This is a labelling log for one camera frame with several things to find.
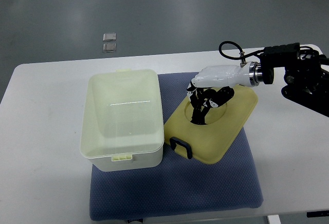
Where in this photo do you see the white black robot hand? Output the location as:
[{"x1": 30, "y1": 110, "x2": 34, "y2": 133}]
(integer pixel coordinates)
[{"x1": 186, "y1": 65, "x2": 256, "y2": 125}]

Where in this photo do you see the yellow storage box lid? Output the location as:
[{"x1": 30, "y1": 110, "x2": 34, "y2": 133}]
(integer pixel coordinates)
[{"x1": 164, "y1": 85, "x2": 258, "y2": 164}]

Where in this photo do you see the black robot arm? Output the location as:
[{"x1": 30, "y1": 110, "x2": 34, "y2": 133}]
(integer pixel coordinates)
[{"x1": 218, "y1": 41, "x2": 328, "y2": 116}]

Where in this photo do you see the white storage box base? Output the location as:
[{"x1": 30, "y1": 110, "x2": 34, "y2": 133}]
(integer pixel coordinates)
[{"x1": 80, "y1": 69, "x2": 164, "y2": 172}]

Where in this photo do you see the blue padded mat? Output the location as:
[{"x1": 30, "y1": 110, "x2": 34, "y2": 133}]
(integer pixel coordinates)
[{"x1": 89, "y1": 72, "x2": 263, "y2": 221}]

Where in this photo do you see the lower metal floor plate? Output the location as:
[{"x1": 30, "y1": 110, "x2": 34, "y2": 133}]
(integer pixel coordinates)
[{"x1": 103, "y1": 43, "x2": 117, "y2": 53}]

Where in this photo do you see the metal floor plate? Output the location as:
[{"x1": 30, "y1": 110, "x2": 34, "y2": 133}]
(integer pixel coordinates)
[
  {"x1": 103, "y1": 32, "x2": 116, "y2": 42},
  {"x1": 103, "y1": 43, "x2": 117, "y2": 53}
]

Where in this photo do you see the upper metal floor plate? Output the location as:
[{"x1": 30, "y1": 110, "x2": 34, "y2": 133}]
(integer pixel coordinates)
[{"x1": 103, "y1": 32, "x2": 116, "y2": 42}]

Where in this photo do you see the white table leg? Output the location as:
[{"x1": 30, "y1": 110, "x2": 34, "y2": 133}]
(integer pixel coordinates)
[{"x1": 267, "y1": 215, "x2": 281, "y2": 224}]

